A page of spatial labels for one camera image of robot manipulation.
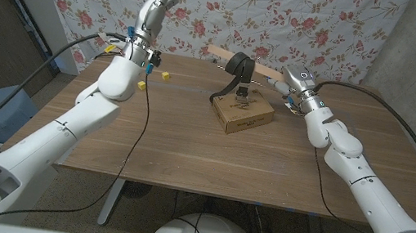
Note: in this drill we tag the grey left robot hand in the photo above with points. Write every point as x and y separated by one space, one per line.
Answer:
148 21

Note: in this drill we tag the light wooden stick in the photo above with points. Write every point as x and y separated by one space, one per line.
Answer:
221 52

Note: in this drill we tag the dark leather belt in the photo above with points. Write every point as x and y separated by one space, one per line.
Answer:
240 65

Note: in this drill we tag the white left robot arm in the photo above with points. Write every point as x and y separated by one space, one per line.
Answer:
79 122

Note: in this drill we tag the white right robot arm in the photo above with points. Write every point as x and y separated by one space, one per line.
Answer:
350 158

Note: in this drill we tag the brown cardboard box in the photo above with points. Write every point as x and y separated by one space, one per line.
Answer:
245 118

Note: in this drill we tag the white power strip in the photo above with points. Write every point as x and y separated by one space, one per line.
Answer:
119 47

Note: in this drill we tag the small yellow block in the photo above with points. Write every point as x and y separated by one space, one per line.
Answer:
142 85
165 76

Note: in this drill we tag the floral printed backdrop sheet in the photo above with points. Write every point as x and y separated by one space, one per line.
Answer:
248 15

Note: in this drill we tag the black round device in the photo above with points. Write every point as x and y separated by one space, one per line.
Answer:
137 189

